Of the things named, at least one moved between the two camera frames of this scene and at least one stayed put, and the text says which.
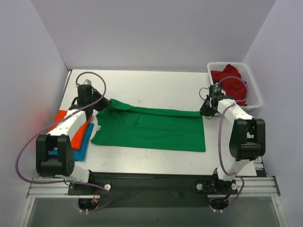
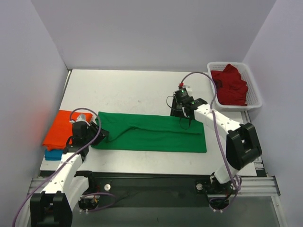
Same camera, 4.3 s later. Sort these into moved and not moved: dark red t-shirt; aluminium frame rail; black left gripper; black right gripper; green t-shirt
Moved: black left gripper; black right gripper; green t-shirt
Not moved: aluminium frame rail; dark red t-shirt
